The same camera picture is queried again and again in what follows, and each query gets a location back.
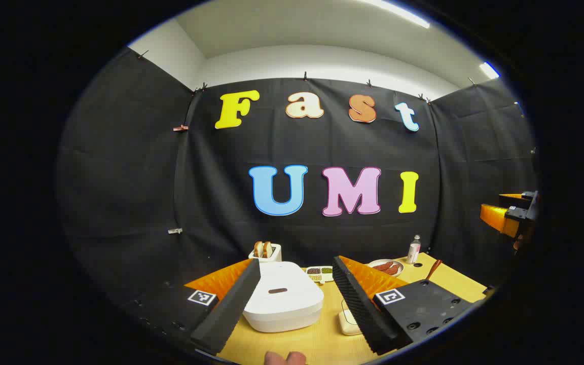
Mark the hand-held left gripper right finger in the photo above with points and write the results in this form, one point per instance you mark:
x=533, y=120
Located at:
x=358, y=304

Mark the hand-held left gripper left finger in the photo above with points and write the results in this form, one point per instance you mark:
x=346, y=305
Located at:
x=228, y=309

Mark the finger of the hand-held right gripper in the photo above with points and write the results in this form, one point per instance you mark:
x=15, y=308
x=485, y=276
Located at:
x=497, y=218
x=512, y=196

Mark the white rice cooker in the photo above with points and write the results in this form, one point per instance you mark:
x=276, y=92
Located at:
x=287, y=304

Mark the brown wooden spoon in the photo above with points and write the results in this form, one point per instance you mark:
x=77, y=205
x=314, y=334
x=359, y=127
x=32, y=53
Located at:
x=434, y=268

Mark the clear rice container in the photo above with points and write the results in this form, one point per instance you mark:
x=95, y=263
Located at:
x=345, y=312

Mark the white round plate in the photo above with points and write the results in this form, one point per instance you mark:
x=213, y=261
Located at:
x=378, y=272

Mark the red meat piece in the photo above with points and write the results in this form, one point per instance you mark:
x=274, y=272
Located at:
x=382, y=266
x=392, y=270

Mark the divided dish of grains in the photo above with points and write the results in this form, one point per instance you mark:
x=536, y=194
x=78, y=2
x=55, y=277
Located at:
x=320, y=274

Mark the toasted bread slice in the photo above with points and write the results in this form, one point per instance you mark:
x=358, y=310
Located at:
x=258, y=249
x=268, y=248

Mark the white toaster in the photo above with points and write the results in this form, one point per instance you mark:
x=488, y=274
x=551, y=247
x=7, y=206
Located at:
x=274, y=253

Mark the small pink label bottle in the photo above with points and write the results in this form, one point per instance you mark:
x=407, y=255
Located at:
x=413, y=251

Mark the small ceiling light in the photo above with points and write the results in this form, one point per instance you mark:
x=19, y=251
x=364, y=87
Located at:
x=488, y=70

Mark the black backdrop cloth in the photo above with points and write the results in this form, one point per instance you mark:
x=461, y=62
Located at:
x=145, y=177

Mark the red cloth clip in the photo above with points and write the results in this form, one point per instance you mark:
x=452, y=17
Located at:
x=180, y=128

